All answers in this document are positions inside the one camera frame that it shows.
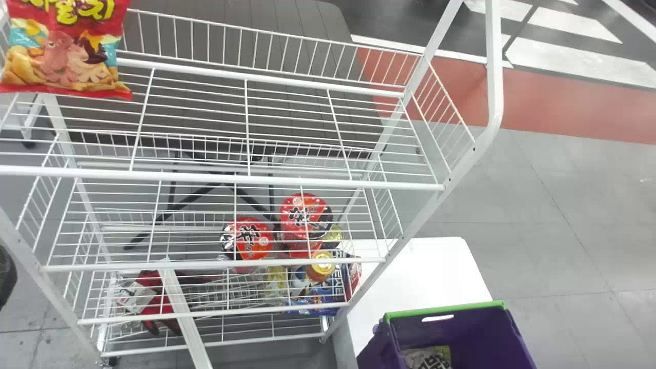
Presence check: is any green can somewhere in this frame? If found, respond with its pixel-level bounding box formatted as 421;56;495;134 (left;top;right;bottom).
322;224;344;250

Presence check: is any yellow can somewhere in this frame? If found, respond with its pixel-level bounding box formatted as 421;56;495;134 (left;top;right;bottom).
306;250;337;283

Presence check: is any blue snack packet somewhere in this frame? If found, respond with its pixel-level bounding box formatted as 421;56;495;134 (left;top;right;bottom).
283;251;362;316

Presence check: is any yellow snack packet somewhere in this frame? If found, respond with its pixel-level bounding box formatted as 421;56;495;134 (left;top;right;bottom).
264;265;290;300

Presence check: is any white slab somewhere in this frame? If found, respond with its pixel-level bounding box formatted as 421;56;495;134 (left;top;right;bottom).
332;236;493;369

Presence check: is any green snack packet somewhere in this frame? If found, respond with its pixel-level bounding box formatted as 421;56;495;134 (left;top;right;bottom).
402;345;453;369

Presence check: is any red noodle cup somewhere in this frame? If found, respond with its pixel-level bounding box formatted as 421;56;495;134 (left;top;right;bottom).
220;216;275;273
279;193;334;258

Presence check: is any white wire rack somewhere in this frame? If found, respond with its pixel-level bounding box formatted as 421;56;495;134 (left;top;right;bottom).
0;0;505;369

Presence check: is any red snack packet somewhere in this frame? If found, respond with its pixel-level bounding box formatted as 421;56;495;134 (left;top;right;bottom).
0;0;133;101
117;270;186;337

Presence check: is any purple crate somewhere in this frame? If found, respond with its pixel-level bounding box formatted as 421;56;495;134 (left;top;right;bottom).
357;300;538;369

